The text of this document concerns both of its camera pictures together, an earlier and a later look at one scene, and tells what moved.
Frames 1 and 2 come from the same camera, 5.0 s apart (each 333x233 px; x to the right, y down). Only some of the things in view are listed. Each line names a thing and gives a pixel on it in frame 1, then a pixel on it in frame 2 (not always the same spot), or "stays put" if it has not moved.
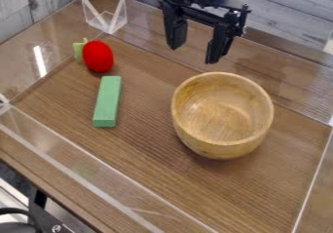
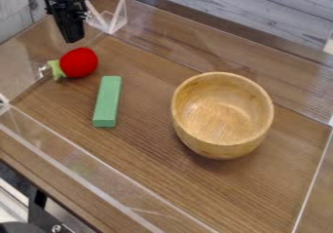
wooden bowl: x=222 y=113 stays put
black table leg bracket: x=40 y=218 stays put
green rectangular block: x=108 y=101 stays put
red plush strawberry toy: x=96 y=55 → x=79 y=62
